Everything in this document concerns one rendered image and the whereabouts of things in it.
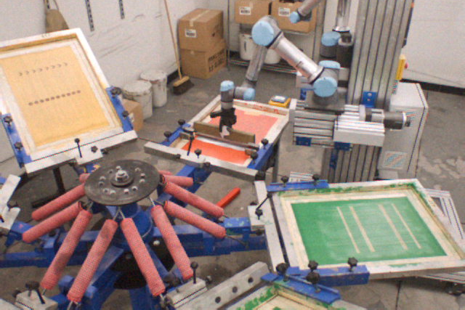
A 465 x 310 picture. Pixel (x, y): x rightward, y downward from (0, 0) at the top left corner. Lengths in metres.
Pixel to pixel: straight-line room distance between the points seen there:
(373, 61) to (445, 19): 3.27
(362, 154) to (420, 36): 3.20
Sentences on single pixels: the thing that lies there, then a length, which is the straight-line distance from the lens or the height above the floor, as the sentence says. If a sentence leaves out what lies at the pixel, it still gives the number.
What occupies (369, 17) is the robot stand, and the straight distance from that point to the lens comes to 2.43.
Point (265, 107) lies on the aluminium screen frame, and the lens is 2.92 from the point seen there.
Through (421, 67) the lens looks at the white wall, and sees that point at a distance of 5.91.
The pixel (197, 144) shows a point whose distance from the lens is 2.57.
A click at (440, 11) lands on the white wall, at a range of 5.70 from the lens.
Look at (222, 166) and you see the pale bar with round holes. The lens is 2.22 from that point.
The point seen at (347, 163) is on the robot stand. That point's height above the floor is 0.75.
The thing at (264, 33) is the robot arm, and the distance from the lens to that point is 2.16.
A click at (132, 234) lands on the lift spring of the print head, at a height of 1.23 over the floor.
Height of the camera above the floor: 2.34
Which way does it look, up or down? 31 degrees down
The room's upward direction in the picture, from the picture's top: straight up
